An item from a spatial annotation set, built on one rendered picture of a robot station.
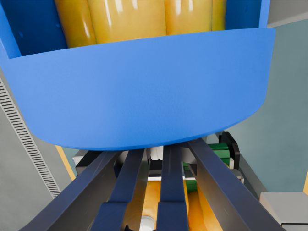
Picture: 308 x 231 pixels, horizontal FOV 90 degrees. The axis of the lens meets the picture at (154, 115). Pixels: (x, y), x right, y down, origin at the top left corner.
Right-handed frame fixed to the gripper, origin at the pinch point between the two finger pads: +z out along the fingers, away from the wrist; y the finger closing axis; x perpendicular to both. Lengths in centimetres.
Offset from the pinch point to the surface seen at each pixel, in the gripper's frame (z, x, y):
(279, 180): 116, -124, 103
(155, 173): 11.5, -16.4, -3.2
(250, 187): 26, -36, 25
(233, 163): 26.2, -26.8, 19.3
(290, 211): 10.8, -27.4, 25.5
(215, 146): 28.4, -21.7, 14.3
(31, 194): 117, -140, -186
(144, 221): 8.0, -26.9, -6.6
